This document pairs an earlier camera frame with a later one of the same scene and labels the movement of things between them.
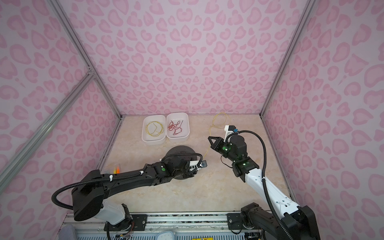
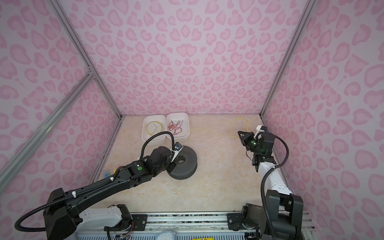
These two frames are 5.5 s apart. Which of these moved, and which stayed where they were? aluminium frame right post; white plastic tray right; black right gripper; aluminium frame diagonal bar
Moved: black right gripper
Stayed: white plastic tray right; aluminium frame diagonal bar; aluminium frame right post
